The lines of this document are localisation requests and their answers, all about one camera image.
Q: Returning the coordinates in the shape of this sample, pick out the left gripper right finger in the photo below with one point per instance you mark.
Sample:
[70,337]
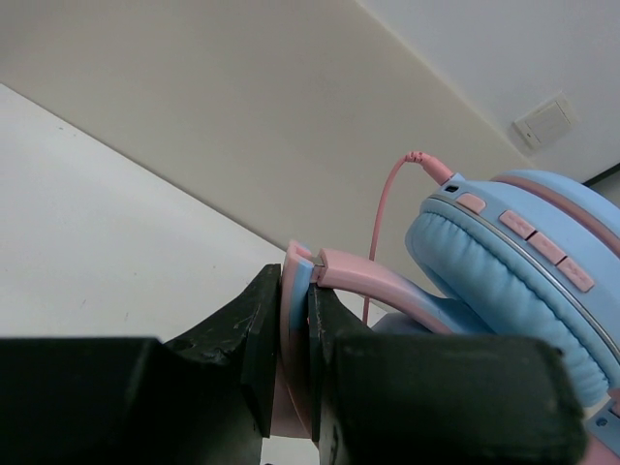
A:
[436,399]

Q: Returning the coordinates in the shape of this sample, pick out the white wall switch plate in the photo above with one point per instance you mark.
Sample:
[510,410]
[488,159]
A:
[546,123]

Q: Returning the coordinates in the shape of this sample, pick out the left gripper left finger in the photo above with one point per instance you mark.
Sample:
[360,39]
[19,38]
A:
[204,397]

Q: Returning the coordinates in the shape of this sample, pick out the blue pink cat-ear headphones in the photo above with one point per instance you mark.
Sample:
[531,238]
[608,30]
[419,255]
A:
[528,252]

